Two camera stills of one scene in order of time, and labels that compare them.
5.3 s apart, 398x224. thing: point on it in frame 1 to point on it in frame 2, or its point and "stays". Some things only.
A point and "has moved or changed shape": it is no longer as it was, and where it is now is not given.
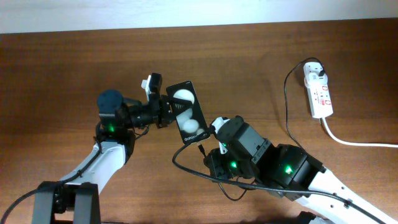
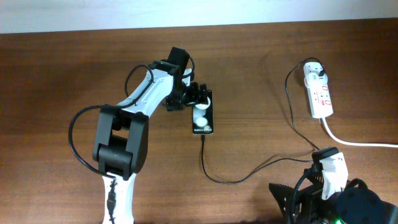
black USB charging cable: (321, 73) has moved or changed shape
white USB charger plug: (314, 80) stays
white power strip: (319, 97) stays
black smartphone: (192, 122) has moved or changed shape
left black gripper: (163, 101) to (194, 96)
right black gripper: (214, 161) to (311, 196)
